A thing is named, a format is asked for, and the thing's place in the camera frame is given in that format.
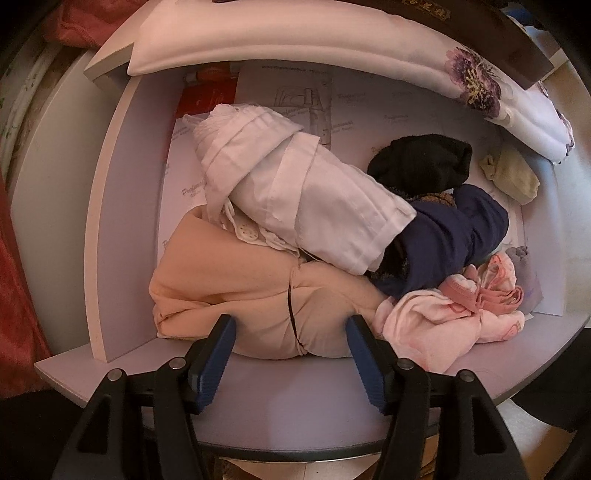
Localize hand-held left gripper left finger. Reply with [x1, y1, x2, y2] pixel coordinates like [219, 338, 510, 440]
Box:
[50, 315, 237, 480]

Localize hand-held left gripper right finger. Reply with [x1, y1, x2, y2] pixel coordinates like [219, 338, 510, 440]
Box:
[346, 315, 539, 480]

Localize red packet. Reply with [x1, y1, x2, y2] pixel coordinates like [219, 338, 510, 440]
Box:
[175, 65, 241, 121]

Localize white drawer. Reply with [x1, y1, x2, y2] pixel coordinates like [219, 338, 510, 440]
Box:
[33, 46, 591, 450]

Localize grey sock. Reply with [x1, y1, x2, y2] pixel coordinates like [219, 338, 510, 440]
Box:
[505, 246, 540, 311]

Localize white garment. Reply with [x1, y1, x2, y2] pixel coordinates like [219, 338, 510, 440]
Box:
[182, 104, 417, 277]

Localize peach garment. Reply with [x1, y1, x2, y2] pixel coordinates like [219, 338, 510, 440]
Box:
[148, 205, 393, 360]

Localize white floral quilt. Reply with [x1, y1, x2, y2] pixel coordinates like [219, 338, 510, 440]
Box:
[127, 0, 575, 162]

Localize printed paper liner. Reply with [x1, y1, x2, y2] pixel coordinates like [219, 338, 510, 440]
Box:
[161, 62, 566, 315]

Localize cream lace cloth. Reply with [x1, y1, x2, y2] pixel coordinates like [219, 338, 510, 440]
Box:
[217, 203, 303, 257]

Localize white wardrobe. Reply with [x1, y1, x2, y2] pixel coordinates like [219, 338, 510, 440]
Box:
[0, 28, 139, 402]

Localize black cloth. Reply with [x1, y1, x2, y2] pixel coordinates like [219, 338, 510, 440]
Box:
[367, 134, 474, 197]

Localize pale yellow socks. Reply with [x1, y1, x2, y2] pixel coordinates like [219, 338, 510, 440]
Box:
[479, 148, 541, 206]

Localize navy garment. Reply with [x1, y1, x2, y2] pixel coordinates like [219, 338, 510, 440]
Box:
[369, 184, 509, 298]

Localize pale pink printed garment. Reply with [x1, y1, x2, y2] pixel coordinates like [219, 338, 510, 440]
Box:
[374, 290, 483, 376]

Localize pink trimmed garment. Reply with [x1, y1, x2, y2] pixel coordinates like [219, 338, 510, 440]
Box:
[438, 251, 527, 344]

